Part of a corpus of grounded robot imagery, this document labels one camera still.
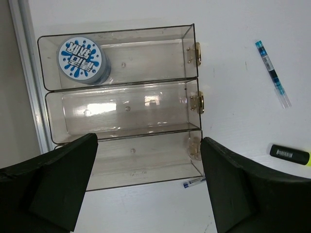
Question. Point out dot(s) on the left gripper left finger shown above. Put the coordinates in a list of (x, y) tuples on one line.
[(45, 194)]

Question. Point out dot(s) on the clear three-compartment organizer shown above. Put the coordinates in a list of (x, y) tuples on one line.
[(146, 115)]

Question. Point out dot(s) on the aluminium left rail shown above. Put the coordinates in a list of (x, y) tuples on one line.
[(21, 15)]

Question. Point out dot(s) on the blue refill pen top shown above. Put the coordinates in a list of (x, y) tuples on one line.
[(280, 91)]

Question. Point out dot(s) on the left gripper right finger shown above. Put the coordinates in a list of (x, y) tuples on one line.
[(248, 197)]

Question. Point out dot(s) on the yellow highlighter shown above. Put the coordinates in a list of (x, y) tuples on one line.
[(292, 155)]

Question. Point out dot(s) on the blue pen near organizer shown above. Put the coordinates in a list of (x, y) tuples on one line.
[(194, 182)]

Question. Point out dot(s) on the blue slime jar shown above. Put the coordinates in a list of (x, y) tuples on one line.
[(82, 60)]

